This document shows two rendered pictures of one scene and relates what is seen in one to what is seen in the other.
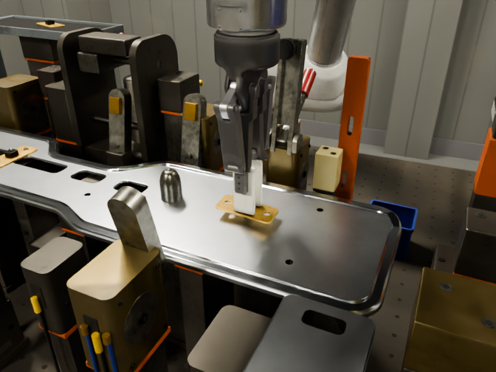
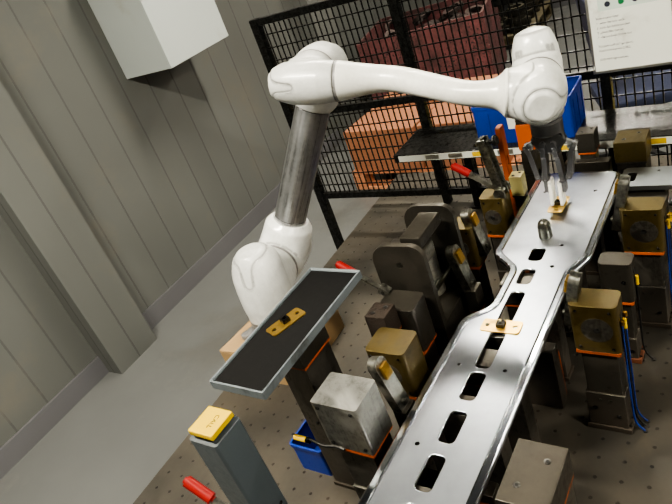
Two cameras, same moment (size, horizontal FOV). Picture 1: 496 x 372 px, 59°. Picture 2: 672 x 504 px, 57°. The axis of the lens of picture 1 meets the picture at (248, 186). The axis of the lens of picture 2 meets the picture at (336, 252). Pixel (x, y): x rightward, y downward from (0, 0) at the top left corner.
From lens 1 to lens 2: 168 cm
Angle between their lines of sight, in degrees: 63
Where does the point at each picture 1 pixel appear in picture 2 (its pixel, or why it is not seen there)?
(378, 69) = (36, 312)
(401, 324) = not seen: hidden behind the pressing
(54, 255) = (616, 257)
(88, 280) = (654, 205)
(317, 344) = (644, 175)
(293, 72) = (489, 153)
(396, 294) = not seen: hidden behind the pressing
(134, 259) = (634, 201)
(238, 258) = (598, 202)
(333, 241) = (573, 184)
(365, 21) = not seen: outside the picture
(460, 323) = (642, 135)
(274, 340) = (647, 183)
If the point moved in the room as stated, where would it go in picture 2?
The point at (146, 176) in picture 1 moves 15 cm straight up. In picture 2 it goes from (520, 253) to (509, 199)
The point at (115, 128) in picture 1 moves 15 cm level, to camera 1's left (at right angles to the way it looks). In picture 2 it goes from (466, 272) to (471, 311)
